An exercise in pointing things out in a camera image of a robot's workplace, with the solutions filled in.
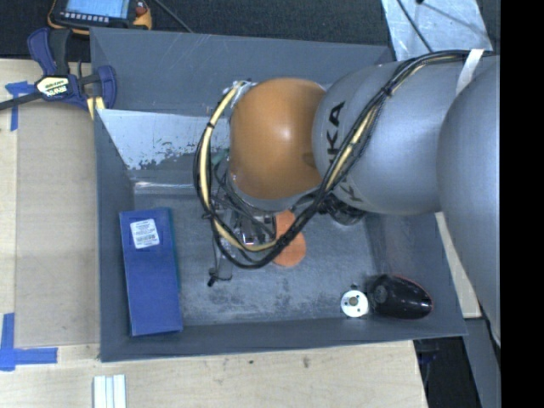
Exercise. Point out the orange oval sponge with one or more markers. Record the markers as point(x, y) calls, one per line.
point(294, 253)

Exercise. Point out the black cylinder on white bracket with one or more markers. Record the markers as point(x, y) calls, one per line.
point(211, 280)

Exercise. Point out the black computer mouse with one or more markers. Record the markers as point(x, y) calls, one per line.
point(401, 298)

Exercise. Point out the white round cap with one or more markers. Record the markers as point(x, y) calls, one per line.
point(355, 303)

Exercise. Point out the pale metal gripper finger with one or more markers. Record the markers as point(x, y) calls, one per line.
point(224, 264)

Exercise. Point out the blue flat box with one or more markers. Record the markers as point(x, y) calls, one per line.
point(151, 279)

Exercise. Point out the grey metal bin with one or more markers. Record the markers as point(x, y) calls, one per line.
point(272, 296)

